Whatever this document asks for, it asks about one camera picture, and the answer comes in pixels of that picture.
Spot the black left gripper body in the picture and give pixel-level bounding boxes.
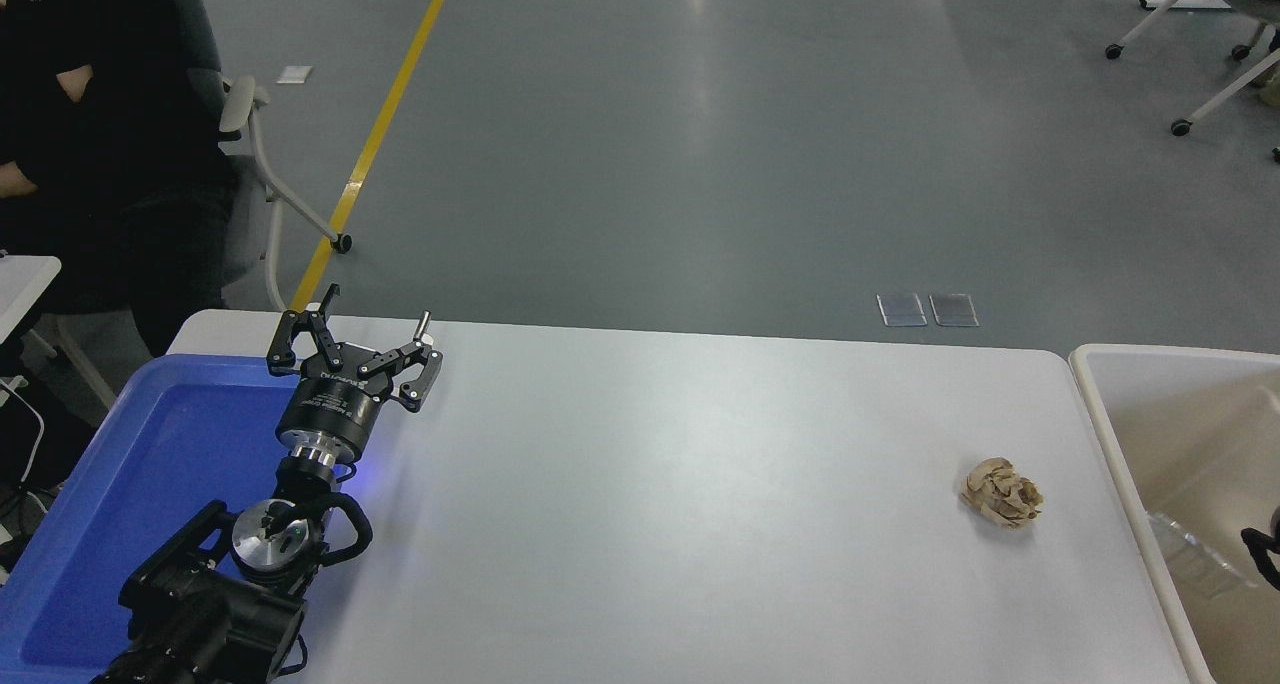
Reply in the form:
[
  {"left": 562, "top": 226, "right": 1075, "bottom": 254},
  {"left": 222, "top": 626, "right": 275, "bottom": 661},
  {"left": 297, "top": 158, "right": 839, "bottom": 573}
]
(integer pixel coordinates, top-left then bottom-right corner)
[{"left": 276, "top": 361, "right": 393, "bottom": 462}]

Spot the silver foil tray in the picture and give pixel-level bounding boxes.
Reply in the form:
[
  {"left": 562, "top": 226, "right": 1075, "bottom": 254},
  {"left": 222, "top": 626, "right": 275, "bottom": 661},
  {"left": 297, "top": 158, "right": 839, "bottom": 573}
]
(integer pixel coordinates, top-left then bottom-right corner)
[{"left": 1144, "top": 508, "right": 1263, "bottom": 602}]

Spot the clear floor plate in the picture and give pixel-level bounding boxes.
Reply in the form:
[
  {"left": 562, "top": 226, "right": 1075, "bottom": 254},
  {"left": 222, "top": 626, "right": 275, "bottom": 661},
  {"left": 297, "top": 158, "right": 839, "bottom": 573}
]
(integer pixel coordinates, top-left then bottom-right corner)
[
  {"left": 929, "top": 293, "right": 980, "bottom": 328},
  {"left": 876, "top": 293, "right": 929, "bottom": 328}
]

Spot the white-framed grey chair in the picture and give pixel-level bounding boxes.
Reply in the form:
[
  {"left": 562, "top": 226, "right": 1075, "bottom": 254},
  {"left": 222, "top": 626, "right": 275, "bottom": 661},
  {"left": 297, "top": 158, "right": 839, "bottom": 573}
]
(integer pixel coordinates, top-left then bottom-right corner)
[{"left": 40, "top": 0, "right": 354, "bottom": 411}]

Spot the blue plastic tray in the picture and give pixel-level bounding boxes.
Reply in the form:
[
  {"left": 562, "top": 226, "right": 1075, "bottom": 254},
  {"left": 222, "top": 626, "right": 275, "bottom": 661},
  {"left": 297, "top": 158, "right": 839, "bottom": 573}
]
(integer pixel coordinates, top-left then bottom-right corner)
[{"left": 0, "top": 353, "right": 361, "bottom": 684}]

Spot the seated person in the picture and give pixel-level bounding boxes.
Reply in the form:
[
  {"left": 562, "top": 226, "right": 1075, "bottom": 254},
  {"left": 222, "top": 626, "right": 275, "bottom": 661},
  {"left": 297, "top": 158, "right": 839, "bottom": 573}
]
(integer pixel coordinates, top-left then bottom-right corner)
[{"left": 0, "top": 0, "right": 243, "bottom": 365}]

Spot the small white desk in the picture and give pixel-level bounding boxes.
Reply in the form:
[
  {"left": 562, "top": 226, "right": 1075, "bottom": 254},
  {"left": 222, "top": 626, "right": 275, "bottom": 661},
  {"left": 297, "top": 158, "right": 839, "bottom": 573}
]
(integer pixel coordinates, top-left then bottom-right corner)
[{"left": 0, "top": 253, "right": 62, "bottom": 344}]

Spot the crumpled tan paper ball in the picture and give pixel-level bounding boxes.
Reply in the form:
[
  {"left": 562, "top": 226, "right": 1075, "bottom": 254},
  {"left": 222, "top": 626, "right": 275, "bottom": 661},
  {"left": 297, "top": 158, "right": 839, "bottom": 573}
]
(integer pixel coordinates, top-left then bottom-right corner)
[{"left": 959, "top": 456, "right": 1045, "bottom": 531}]

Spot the large pale bin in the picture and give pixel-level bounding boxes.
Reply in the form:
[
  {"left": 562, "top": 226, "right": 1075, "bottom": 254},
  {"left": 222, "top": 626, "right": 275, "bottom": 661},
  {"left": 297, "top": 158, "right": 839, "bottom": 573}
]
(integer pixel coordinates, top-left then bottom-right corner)
[{"left": 1068, "top": 343, "right": 1280, "bottom": 684}]

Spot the white-legged wheeled chair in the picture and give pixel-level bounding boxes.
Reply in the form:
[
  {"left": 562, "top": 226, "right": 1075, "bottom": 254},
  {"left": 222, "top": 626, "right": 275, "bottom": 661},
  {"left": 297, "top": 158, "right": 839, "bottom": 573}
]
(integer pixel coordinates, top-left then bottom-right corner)
[{"left": 1104, "top": 0, "right": 1280, "bottom": 138}]

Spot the thin cable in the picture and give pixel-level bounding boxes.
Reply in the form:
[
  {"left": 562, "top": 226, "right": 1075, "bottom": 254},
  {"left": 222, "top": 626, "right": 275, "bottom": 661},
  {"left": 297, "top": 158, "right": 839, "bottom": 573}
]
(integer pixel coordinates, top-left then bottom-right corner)
[{"left": 0, "top": 374, "right": 48, "bottom": 525}]

